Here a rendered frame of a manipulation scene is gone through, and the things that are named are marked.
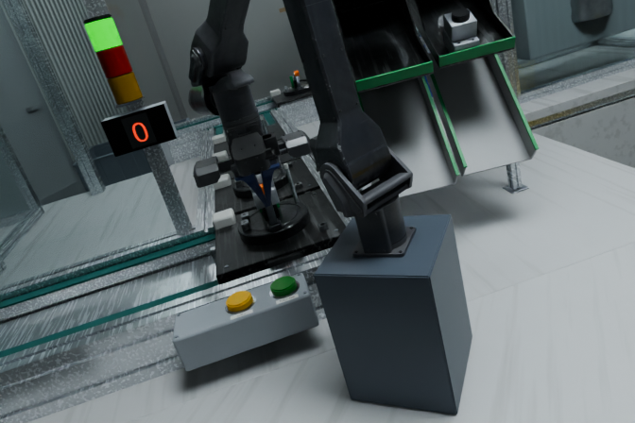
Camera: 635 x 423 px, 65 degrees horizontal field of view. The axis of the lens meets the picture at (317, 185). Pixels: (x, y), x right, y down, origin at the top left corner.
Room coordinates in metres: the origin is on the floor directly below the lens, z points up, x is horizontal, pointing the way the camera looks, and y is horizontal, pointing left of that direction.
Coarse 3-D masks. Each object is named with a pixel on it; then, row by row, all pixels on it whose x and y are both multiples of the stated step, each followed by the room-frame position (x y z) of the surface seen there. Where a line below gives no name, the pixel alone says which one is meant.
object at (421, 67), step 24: (336, 0) 1.06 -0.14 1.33; (360, 0) 1.07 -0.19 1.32; (384, 0) 1.07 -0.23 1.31; (360, 24) 1.02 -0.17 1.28; (384, 24) 0.99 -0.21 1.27; (408, 24) 0.94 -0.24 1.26; (360, 48) 0.94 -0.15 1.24; (384, 48) 0.92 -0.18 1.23; (408, 48) 0.90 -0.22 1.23; (360, 72) 0.87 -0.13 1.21; (384, 72) 0.86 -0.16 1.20; (408, 72) 0.82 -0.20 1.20; (432, 72) 0.82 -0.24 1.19
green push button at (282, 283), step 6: (288, 276) 0.67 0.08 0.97; (276, 282) 0.66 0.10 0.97; (282, 282) 0.66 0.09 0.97; (288, 282) 0.65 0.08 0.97; (294, 282) 0.65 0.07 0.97; (270, 288) 0.65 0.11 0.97; (276, 288) 0.65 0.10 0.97; (282, 288) 0.64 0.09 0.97; (288, 288) 0.64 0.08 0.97; (294, 288) 0.65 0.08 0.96; (276, 294) 0.64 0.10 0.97; (282, 294) 0.64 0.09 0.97
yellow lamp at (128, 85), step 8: (112, 80) 0.95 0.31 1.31; (120, 80) 0.95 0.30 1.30; (128, 80) 0.95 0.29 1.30; (136, 80) 0.97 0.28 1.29; (112, 88) 0.95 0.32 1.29; (120, 88) 0.94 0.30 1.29; (128, 88) 0.95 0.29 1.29; (136, 88) 0.96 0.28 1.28; (120, 96) 0.95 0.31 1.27; (128, 96) 0.95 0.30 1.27; (136, 96) 0.95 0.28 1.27; (120, 104) 0.95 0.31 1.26
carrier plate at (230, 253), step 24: (312, 192) 0.99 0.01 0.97; (240, 216) 0.97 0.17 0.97; (312, 216) 0.87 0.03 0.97; (336, 216) 0.84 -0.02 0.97; (216, 240) 0.88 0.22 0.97; (240, 240) 0.85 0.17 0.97; (288, 240) 0.80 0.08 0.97; (312, 240) 0.77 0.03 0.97; (336, 240) 0.76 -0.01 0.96; (216, 264) 0.78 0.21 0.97; (240, 264) 0.76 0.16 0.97; (264, 264) 0.75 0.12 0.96
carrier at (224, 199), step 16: (224, 176) 1.22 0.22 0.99; (272, 176) 1.11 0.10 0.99; (304, 176) 1.11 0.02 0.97; (224, 192) 1.15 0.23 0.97; (240, 192) 1.08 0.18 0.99; (288, 192) 1.03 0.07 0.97; (304, 192) 1.02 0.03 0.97; (224, 208) 1.04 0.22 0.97; (240, 208) 1.02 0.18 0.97; (256, 208) 1.00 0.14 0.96
